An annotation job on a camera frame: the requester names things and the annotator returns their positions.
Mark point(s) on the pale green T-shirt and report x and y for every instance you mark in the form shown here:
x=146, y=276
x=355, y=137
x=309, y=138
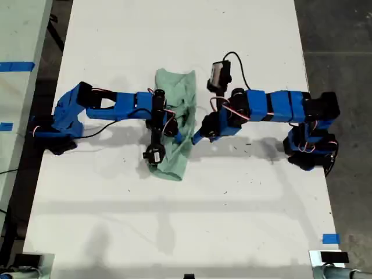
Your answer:
x=177, y=87

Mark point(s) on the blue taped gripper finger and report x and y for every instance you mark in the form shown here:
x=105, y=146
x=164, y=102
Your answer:
x=179, y=138

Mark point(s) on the black table leg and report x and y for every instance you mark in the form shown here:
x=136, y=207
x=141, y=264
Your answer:
x=56, y=36

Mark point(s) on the wide black box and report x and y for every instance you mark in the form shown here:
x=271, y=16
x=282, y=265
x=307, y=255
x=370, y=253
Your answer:
x=28, y=259

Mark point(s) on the black camera stalk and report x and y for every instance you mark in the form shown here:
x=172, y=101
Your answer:
x=155, y=133
x=221, y=93

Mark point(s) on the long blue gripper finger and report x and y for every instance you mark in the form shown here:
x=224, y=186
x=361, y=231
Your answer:
x=198, y=138

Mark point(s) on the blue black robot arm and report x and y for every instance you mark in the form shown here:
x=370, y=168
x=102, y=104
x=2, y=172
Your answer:
x=122, y=104
x=279, y=107

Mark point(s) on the square blue tape patch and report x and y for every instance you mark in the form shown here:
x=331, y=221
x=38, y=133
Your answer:
x=331, y=239

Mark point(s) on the long blue tape strip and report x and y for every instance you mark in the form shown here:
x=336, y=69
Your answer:
x=14, y=66

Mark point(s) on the white box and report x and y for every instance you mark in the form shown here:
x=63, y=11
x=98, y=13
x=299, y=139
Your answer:
x=314, y=258

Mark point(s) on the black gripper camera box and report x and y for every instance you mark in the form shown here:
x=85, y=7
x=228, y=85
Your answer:
x=219, y=75
x=154, y=156

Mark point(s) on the grey metal tube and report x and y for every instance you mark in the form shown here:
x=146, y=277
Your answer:
x=337, y=273
x=17, y=274

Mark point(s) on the short blue tape strip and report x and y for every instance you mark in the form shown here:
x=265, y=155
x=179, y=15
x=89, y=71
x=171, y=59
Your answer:
x=6, y=127

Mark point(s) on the pale side table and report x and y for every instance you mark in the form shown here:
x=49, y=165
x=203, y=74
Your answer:
x=14, y=29

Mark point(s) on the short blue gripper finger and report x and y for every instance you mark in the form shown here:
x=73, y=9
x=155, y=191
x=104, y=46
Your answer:
x=214, y=138

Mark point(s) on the small black box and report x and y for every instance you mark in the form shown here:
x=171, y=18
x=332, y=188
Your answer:
x=334, y=257

